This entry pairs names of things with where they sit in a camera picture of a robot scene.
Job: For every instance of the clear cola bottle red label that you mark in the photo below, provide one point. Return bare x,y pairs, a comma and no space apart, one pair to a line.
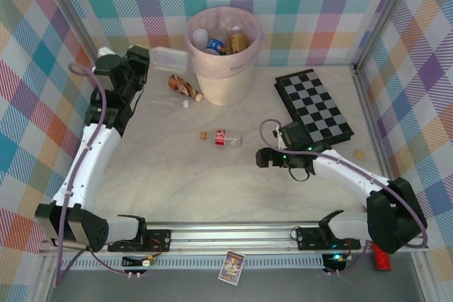
226,138

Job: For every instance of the clear plastic container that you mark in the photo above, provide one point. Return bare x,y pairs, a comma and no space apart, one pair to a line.
170,59

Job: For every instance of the aluminium frame side bar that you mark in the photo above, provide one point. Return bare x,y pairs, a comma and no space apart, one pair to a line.
367,104

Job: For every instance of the red glitter block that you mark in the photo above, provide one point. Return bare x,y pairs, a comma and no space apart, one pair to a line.
382,257

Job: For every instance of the purple bin liner bag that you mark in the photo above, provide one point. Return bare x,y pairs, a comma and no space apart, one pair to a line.
219,63

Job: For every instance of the amber tea bottle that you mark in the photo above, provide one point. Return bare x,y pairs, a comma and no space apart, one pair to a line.
238,42

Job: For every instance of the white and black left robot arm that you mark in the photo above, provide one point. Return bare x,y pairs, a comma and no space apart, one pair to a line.
88,153

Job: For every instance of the clear bottle with white cap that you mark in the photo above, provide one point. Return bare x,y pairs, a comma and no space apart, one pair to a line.
170,104

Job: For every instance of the small brown label bottle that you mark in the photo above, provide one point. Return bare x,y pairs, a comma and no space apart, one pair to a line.
184,86

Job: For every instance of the clear bottle with blue label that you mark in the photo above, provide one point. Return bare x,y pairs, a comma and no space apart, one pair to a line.
214,45

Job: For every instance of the small wooden cube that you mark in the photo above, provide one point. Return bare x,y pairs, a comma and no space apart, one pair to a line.
359,155

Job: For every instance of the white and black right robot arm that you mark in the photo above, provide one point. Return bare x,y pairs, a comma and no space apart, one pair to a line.
343,171

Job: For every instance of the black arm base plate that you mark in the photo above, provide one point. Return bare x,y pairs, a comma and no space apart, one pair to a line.
159,240
308,238

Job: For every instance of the black and grey chessboard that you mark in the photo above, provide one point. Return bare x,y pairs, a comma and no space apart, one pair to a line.
315,104

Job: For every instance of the aluminium frame post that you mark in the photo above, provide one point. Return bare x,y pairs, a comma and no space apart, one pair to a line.
385,15
78,15

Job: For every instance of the white plastic bin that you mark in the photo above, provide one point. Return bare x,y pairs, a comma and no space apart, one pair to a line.
226,90

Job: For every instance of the colourful game card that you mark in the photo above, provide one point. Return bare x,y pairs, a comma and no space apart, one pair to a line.
231,267

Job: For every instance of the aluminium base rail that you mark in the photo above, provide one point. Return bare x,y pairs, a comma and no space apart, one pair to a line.
230,238

